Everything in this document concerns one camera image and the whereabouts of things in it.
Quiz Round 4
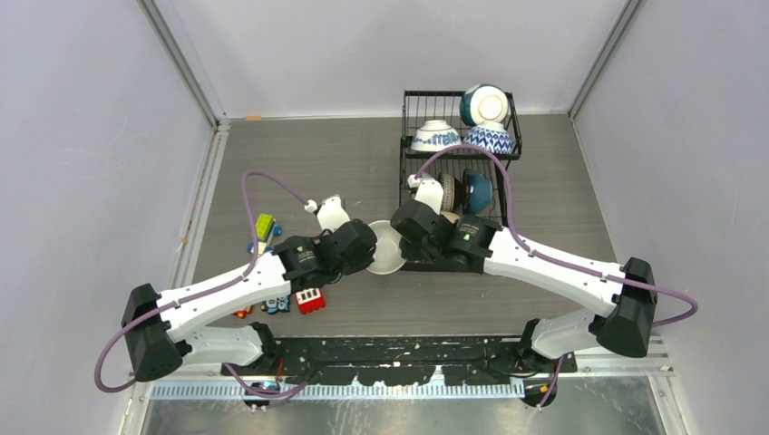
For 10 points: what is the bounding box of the beige bowl with flower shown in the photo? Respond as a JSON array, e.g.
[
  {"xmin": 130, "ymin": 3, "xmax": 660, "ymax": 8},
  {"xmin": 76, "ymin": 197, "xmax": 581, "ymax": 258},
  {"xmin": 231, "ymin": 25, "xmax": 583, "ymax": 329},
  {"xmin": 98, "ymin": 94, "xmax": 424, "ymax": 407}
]
[{"xmin": 441, "ymin": 210, "xmax": 461, "ymax": 224}]

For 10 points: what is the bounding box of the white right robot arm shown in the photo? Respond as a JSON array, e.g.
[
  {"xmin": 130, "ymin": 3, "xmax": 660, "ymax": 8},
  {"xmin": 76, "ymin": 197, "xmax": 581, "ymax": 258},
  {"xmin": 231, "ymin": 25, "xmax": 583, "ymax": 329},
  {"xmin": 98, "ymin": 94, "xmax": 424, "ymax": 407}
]
[{"xmin": 390, "ymin": 199, "xmax": 657, "ymax": 372}]

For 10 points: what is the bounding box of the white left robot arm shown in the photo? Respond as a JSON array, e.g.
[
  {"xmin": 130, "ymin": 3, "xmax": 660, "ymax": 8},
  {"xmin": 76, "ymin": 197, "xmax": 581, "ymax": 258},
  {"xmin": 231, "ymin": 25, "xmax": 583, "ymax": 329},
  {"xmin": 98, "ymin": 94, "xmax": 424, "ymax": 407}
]
[{"xmin": 122, "ymin": 219, "xmax": 377, "ymax": 382}]

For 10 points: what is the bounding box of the black patterned rim bowl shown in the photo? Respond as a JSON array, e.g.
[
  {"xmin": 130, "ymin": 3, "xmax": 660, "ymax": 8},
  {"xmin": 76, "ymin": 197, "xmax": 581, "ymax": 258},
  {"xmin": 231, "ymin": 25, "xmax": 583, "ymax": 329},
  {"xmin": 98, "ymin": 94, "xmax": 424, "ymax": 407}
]
[{"xmin": 438, "ymin": 172, "xmax": 464, "ymax": 212}]

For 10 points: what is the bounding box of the red white toy block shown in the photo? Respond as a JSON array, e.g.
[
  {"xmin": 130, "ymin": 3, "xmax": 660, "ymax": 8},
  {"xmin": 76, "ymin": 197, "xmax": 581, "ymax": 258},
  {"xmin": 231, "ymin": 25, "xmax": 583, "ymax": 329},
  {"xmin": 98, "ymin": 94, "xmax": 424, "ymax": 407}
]
[{"xmin": 295, "ymin": 288, "xmax": 326, "ymax": 314}]

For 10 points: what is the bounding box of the dark blue glazed bowl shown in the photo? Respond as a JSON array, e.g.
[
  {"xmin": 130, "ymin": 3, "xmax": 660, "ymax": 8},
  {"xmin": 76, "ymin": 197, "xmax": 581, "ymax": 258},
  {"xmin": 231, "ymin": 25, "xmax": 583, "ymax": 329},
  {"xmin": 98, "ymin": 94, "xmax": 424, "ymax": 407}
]
[{"xmin": 462, "ymin": 169, "xmax": 493, "ymax": 214}]

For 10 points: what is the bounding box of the toy truck with green block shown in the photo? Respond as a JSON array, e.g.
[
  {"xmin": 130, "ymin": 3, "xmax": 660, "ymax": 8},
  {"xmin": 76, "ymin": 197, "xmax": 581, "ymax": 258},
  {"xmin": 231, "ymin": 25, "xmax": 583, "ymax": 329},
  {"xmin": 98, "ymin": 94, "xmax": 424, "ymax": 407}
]
[{"xmin": 255, "ymin": 213, "xmax": 283, "ymax": 256}]

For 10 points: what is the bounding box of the blue owl puzzle piece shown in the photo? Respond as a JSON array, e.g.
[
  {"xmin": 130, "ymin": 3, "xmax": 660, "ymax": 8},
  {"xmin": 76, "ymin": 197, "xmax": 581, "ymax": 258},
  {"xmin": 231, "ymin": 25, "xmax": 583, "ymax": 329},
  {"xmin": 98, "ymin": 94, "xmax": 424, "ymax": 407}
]
[{"xmin": 260, "ymin": 295, "xmax": 291, "ymax": 314}]

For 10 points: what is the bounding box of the white blue floral bowl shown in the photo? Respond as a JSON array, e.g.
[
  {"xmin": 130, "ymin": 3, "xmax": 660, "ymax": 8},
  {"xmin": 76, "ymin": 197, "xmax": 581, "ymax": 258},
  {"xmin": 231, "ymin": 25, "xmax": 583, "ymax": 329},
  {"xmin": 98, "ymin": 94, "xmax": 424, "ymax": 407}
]
[{"xmin": 410, "ymin": 120, "xmax": 462, "ymax": 152}]

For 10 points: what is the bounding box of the red owl puzzle piece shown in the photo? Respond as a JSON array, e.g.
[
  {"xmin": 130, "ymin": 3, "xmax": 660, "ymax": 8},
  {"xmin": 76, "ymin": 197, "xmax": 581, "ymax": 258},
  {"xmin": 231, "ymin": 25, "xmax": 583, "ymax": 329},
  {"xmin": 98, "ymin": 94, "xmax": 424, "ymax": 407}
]
[{"xmin": 233, "ymin": 305, "xmax": 254, "ymax": 319}]

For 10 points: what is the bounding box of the blue white zigzag bowl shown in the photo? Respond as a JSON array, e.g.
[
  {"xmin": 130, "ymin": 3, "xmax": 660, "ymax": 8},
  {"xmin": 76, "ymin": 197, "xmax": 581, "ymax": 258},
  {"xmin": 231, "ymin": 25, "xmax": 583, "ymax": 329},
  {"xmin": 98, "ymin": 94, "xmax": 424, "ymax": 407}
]
[{"xmin": 463, "ymin": 121, "xmax": 514, "ymax": 154}]

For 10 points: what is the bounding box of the teal bowl white base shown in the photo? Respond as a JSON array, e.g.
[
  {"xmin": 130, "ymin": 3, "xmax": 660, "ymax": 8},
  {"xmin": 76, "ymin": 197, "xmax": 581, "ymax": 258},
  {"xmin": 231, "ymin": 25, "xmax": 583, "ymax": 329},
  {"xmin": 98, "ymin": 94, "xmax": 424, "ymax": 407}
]
[{"xmin": 460, "ymin": 83, "xmax": 511, "ymax": 127}]

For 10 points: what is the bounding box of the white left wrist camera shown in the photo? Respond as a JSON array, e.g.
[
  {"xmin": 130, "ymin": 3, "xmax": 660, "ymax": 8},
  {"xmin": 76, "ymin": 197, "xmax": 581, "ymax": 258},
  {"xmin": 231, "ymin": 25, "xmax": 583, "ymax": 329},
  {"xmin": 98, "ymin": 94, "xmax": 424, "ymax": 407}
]
[{"xmin": 316, "ymin": 195, "xmax": 351, "ymax": 232}]

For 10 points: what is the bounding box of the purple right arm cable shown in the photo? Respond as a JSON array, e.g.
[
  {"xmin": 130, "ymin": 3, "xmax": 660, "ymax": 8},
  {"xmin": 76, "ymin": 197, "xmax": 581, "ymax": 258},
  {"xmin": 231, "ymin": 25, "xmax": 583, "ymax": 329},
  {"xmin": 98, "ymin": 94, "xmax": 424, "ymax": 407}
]
[{"xmin": 413, "ymin": 143, "xmax": 700, "ymax": 410}]

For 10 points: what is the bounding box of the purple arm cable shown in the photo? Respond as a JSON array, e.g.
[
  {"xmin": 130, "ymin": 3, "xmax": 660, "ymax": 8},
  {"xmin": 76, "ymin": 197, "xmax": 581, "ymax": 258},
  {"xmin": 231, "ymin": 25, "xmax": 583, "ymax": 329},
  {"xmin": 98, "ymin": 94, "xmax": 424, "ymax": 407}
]
[
  {"xmin": 413, "ymin": 143, "xmax": 700, "ymax": 410},
  {"xmin": 94, "ymin": 170, "xmax": 319, "ymax": 411}
]

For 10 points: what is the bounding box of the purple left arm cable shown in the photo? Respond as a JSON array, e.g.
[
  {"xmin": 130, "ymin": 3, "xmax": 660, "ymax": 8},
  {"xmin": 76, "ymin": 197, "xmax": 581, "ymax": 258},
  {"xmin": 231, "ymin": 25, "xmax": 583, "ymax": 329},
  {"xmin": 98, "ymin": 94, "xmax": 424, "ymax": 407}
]
[{"xmin": 94, "ymin": 170, "xmax": 319, "ymax": 411}]

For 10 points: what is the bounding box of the black wire dish rack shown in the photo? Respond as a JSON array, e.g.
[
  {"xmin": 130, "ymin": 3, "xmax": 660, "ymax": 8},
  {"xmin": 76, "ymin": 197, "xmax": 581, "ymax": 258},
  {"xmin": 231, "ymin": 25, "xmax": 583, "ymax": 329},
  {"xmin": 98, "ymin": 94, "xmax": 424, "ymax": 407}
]
[{"xmin": 399, "ymin": 91, "xmax": 522, "ymax": 224}]

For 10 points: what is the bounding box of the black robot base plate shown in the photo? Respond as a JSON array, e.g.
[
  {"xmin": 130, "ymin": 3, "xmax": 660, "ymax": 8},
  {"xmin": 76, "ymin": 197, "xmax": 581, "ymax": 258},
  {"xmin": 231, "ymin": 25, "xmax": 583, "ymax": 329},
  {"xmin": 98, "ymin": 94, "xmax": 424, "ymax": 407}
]
[{"xmin": 233, "ymin": 335, "xmax": 555, "ymax": 386}]

